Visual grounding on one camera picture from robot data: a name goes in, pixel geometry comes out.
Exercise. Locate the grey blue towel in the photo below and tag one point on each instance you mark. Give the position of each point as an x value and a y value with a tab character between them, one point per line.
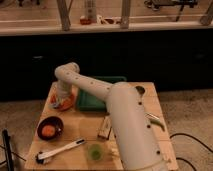
56	105

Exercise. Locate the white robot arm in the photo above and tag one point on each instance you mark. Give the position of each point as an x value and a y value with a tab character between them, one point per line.
137	144

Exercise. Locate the orange red bowl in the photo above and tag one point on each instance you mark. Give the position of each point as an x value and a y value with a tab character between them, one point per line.
66	103

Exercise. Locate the dark maroon bowl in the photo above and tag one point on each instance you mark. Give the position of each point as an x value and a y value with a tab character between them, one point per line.
54	121

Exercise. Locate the green plastic tray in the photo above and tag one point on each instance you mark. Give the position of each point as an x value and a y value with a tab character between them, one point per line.
88	102

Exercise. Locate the metal cup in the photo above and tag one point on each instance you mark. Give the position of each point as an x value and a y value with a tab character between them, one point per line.
140	90

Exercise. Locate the wooden brown box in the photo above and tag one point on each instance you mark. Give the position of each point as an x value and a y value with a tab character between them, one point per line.
105	128

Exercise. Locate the green chili pepper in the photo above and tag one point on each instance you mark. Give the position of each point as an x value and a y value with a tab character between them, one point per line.
158	123

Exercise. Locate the green round lid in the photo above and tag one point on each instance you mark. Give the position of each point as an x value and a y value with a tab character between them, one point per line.
95	152

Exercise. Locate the red background object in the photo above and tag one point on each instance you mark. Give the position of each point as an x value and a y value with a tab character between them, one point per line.
85	21

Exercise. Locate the orange fruit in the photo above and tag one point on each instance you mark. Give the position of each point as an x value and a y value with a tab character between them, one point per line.
48	131

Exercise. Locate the black tripod stand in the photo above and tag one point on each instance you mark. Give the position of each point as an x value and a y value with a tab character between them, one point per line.
12	159

